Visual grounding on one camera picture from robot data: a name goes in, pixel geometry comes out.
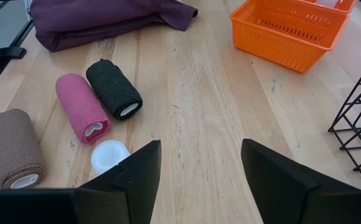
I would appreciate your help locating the black metal table frame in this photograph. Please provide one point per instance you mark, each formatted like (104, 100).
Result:
(4, 53)

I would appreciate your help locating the orange plastic basket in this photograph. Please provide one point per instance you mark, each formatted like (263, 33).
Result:
(277, 46)
(347, 4)

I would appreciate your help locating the maroon cloth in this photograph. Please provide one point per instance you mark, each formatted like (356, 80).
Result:
(105, 18)

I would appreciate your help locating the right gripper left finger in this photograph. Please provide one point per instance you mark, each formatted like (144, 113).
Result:
(130, 193)

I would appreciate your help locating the brown bandage roll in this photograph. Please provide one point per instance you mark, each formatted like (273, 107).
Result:
(12, 146)

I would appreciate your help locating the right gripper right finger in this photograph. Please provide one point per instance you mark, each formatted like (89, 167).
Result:
(280, 193)

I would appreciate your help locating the black eraser block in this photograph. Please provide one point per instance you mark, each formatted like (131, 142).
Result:
(112, 87)

